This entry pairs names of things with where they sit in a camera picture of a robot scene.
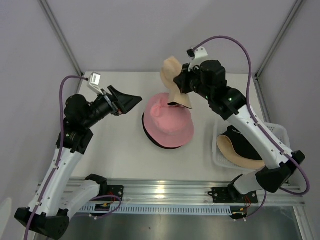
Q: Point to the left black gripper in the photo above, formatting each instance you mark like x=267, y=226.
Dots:
x=125, y=102

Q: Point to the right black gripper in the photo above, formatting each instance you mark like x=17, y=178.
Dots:
x=182, y=79

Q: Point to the black smiley bucket hat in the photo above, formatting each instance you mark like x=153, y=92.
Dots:
x=152, y=140

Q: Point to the beige bucket hat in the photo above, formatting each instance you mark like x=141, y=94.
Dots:
x=170, y=69

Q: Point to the pink bucket hat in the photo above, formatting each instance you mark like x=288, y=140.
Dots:
x=170, y=125

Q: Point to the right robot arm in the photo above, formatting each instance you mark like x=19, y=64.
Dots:
x=280, y=162

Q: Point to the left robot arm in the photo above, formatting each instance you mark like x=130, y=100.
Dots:
x=48, y=214

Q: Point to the black and beige hat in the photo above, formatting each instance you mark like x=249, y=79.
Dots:
x=237, y=149

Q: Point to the white plastic basket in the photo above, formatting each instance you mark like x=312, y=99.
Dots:
x=219, y=128

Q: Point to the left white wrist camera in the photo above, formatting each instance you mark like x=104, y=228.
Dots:
x=93, y=83

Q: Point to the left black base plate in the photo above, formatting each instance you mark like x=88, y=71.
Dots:
x=116, y=190

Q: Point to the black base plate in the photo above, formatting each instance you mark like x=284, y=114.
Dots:
x=116, y=190
x=221, y=195

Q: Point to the aluminium mounting rail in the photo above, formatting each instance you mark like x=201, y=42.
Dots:
x=178, y=192

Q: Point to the right aluminium frame post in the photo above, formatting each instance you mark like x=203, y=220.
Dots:
x=285, y=26

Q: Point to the aluminium frame post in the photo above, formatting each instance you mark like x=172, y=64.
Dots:
x=285, y=26
x=52, y=20

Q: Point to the white slotted cable duct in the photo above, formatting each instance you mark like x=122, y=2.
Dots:
x=156, y=209

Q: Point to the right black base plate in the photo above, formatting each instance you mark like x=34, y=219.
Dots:
x=221, y=195

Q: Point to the left aluminium frame post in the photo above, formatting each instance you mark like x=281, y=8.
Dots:
x=52, y=20

